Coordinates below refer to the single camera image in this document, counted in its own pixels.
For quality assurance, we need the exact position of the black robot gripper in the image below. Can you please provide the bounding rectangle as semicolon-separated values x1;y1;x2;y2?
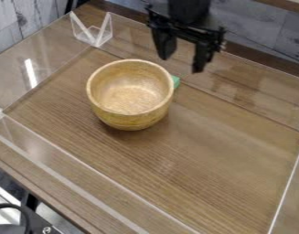
145;6;225;73

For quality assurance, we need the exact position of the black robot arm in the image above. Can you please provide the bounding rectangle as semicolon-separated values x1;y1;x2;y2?
145;0;225;73

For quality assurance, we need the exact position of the green stick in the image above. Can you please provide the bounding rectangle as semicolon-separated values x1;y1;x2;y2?
171;75;180;89

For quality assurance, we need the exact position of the wooden bowl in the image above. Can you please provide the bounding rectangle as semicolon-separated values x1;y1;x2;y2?
85;58;175;131

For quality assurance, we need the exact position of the black metal base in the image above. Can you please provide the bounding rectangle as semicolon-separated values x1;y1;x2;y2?
21;193;62;234

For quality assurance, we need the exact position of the clear acrylic corner bracket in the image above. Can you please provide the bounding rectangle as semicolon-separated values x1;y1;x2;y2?
69;12;112;48

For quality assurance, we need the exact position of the clear acrylic enclosure wall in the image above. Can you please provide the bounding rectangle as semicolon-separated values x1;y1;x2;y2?
0;112;200;234

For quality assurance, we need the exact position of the black cable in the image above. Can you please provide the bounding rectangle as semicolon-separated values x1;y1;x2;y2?
0;204;32;234

